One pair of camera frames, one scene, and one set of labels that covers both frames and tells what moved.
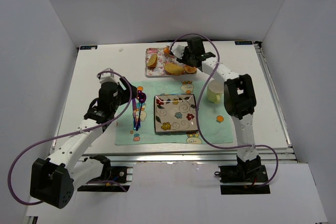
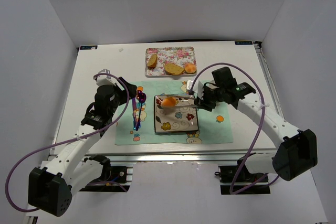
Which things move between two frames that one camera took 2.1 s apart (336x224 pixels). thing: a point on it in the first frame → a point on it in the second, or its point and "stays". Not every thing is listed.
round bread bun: (190, 69) stays
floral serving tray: (163, 59) stays
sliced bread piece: (174, 69) stays
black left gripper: (128, 90) stays
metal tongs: (176, 57) → (178, 97)
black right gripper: (185, 56) → (203, 100)
